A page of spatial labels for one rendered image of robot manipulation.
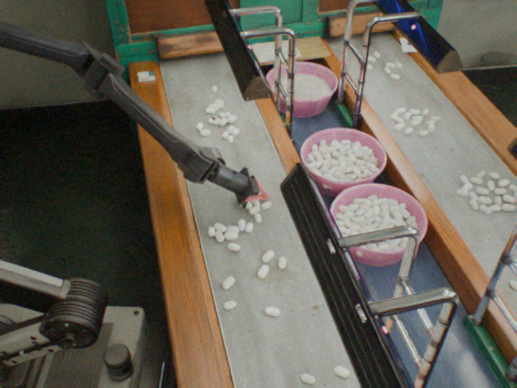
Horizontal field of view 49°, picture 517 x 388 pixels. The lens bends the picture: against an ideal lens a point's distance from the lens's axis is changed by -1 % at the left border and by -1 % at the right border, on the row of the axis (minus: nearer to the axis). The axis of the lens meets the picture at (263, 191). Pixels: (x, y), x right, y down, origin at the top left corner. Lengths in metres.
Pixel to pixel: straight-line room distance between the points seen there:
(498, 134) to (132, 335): 1.32
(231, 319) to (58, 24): 2.09
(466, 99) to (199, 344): 1.31
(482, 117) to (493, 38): 1.61
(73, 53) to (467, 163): 1.21
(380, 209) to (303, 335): 0.48
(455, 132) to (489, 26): 1.65
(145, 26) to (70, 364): 1.24
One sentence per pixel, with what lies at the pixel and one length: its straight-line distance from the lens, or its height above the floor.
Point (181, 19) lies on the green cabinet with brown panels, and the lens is 2.25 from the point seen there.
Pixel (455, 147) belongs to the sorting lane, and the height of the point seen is 0.74.
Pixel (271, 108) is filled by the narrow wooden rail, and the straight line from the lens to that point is 1.97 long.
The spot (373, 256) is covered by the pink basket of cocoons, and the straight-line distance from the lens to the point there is 1.54.
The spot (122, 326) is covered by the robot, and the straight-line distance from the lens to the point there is 1.74.
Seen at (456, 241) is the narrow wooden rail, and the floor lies 0.76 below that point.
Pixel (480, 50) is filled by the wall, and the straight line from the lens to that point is 3.64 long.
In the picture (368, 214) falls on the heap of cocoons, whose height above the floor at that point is 0.74.
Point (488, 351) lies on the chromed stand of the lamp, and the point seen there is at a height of 0.71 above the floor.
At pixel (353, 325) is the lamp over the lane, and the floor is 1.08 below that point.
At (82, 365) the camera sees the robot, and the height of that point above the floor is 0.48.
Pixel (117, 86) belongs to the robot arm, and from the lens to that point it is 1.58.
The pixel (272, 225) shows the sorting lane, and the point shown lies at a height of 0.74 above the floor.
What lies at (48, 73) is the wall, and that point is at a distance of 3.26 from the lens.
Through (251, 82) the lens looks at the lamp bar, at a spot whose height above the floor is 1.09.
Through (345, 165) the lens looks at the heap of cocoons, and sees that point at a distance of 1.79.
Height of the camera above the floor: 1.88
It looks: 43 degrees down
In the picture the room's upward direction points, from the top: straight up
